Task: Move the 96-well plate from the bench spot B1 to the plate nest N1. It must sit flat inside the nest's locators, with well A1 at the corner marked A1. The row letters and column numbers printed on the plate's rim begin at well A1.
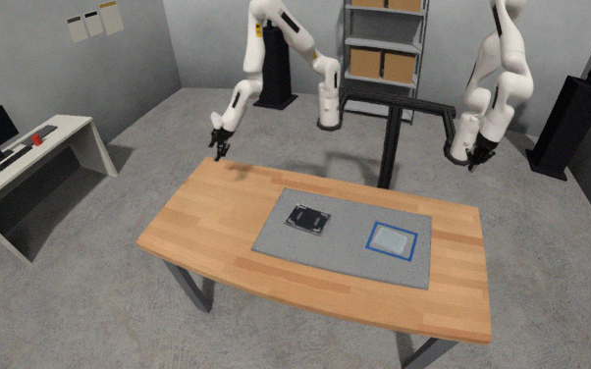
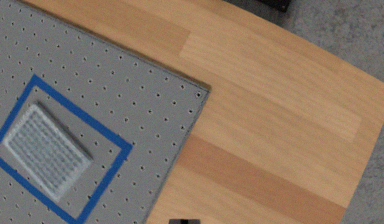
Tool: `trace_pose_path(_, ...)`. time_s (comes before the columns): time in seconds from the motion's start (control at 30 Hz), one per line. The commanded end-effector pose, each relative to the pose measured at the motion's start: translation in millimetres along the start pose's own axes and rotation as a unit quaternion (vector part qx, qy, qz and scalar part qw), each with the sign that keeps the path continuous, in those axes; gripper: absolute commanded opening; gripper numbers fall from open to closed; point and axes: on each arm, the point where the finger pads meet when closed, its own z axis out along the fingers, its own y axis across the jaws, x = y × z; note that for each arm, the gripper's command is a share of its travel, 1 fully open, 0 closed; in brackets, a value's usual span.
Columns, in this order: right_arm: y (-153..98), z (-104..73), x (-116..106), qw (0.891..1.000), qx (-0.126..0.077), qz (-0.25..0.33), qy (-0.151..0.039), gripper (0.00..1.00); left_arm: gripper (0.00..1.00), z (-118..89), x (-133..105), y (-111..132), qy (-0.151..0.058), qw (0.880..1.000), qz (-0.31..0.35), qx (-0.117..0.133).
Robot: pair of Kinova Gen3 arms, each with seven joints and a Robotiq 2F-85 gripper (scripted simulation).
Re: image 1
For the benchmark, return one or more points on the blue tape rectangle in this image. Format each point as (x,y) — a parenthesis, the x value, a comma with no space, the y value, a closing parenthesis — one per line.
(388,253)

